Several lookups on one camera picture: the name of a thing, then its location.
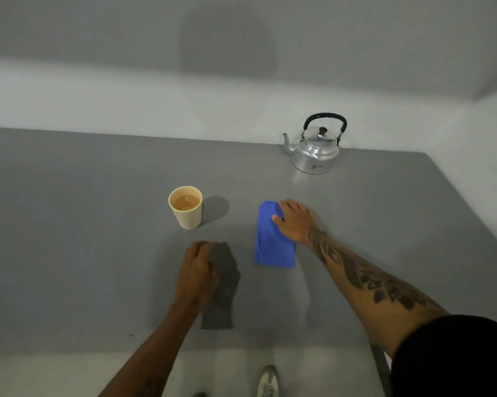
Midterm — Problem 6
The person's right hand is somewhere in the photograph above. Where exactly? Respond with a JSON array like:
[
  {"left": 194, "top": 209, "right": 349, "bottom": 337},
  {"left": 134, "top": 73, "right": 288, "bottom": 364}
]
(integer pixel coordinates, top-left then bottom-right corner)
[{"left": 272, "top": 198, "right": 318, "bottom": 247}]

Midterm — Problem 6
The person's left hand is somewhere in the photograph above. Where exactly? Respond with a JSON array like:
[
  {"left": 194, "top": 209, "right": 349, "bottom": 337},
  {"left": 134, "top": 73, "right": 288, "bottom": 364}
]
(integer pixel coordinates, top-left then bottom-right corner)
[{"left": 174, "top": 240, "right": 220, "bottom": 312}]

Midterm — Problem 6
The blue cloth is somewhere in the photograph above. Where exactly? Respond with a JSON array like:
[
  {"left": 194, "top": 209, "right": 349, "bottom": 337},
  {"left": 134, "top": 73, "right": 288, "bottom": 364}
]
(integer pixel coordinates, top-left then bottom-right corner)
[{"left": 254, "top": 200, "right": 296, "bottom": 269}]

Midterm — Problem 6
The dark grey cloth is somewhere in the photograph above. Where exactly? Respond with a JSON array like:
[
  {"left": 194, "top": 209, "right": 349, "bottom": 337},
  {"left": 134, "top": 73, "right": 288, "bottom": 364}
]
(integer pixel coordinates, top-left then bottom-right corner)
[{"left": 201, "top": 242, "right": 241, "bottom": 330}]

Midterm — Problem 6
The person's right forearm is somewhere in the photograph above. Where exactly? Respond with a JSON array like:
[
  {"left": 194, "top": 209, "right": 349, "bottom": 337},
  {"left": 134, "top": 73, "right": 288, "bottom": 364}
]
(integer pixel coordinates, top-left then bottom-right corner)
[{"left": 303, "top": 227, "right": 449, "bottom": 360}]

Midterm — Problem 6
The person's left forearm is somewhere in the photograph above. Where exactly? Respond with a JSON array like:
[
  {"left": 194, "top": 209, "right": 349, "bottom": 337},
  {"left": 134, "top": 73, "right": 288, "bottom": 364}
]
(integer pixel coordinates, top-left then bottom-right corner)
[{"left": 98, "top": 302, "right": 203, "bottom": 397}]

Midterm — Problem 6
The cream cup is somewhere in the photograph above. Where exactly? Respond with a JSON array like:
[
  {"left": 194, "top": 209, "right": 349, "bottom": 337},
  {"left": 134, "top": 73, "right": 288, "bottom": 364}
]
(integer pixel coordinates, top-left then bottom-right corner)
[{"left": 168, "top": 186, "right": 203, "bottom": 230}]

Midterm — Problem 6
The brown tea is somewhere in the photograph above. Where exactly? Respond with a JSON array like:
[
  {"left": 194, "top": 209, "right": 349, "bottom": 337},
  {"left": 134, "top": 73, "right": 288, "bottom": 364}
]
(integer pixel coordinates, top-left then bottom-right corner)
[{"left": 174, "top": 194, "right": 200, "bottom": 211}]

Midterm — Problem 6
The silver metal kettle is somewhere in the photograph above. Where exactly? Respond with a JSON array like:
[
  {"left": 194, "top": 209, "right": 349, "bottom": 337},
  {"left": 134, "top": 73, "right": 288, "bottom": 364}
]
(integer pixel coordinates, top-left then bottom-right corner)
[{"left": 283, "top": 112, "right": 348, "bottom": 175}]

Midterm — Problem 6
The silver kettle lid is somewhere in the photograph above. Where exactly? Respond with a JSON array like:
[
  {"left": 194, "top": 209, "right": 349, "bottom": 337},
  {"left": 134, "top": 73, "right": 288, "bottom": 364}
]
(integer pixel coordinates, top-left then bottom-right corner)
[{"left": 303, "top": 126, "right": 339, "bottom": 149}]

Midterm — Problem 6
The white shoe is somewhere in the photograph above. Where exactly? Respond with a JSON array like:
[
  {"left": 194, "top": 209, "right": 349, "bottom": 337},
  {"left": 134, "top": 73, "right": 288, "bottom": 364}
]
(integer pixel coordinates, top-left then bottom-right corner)
[{"left": 256, "top": 365, "right": 280, "bottom": 397}]

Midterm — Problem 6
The black sleeve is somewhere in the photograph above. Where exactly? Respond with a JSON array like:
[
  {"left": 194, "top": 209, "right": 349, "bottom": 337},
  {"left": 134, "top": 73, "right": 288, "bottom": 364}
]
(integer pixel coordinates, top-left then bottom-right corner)
[{"left": 390, "top": 314, "right": 497, "bottom": 397}]

